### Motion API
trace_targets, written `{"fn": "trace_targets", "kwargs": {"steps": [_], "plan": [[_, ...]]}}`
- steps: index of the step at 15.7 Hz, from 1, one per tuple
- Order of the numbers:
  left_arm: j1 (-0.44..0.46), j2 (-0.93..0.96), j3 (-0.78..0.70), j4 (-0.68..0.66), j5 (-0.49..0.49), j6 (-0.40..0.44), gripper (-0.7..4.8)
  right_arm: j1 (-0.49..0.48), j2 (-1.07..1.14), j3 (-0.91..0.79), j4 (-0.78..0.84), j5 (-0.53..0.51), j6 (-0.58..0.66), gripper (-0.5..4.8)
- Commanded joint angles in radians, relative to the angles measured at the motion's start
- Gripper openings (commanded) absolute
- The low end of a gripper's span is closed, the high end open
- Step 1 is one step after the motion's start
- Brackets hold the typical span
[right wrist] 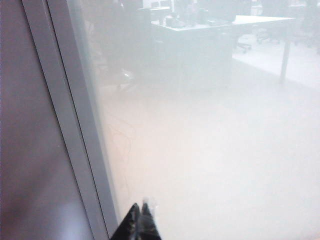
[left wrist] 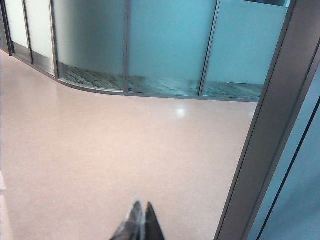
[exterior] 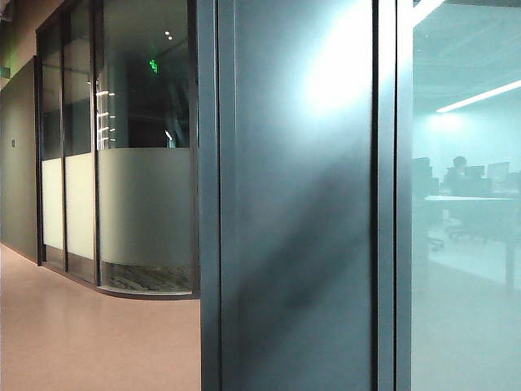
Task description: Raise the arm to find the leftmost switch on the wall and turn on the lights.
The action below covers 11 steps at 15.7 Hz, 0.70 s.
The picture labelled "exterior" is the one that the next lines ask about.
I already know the narrow glass panel frosted band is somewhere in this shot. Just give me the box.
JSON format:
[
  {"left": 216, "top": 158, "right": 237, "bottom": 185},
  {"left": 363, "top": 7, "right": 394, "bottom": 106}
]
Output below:
[
  {"left": 40, "top": 24, "right": 65, "bottom": 270},
  {"left": 64, "top": 7, "right": 98, "bottom": 283}
]

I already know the dark computer monitor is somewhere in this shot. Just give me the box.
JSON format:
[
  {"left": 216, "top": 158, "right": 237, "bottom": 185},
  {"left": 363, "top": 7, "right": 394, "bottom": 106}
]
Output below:
[
  {"left": 464, "top": 165, "right": 486, "bottom": 185},
  {"left": 487, "top": 161, "right": 511, "bottom": 182}
]

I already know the curved glass panel frosted band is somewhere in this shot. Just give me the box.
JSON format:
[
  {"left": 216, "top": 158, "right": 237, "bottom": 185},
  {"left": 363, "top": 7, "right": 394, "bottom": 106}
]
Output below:
[{"left": 96, "top": 0, "right": 199, "bottom": 297}]

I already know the white office desk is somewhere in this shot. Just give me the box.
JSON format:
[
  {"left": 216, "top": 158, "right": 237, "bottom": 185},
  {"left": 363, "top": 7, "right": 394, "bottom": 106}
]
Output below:
[{"left": 423, "top": 194, "right": 521, "bottom": 287}]

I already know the seated person dark hair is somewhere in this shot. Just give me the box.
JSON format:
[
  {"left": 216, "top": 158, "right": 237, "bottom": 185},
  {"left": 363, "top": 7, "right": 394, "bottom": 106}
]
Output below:
[{"left": 443, "top": 156, "right": 475, "bottom": 196}]

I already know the grey metal wall panel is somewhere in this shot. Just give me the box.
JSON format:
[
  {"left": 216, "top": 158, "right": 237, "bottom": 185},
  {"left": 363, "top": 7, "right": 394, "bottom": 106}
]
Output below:
[{"left": 217, "top": 0, "right": 374, "bottom": 391}]

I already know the dark metal frame post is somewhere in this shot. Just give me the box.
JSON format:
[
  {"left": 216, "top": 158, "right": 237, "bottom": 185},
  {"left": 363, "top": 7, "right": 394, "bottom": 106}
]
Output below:
[
  {"left": 371, "top": 0, "right": 398, "bottom": 391},
  {"left": 196, "top": 0, "right": 221, "bottom": 391}
]

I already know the long ceiling light strip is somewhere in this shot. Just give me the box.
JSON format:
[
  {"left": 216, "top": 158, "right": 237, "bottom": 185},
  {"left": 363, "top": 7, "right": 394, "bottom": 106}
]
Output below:
[{"left": 436, "top": 79, "right": 521, "bottom": 114}]

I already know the large frosted glass pane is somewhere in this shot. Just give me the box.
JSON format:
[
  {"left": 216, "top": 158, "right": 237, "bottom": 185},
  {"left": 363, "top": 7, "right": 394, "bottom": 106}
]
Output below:
[{"left": 411, "top": 0, "right": 521, "bottom": 391}]

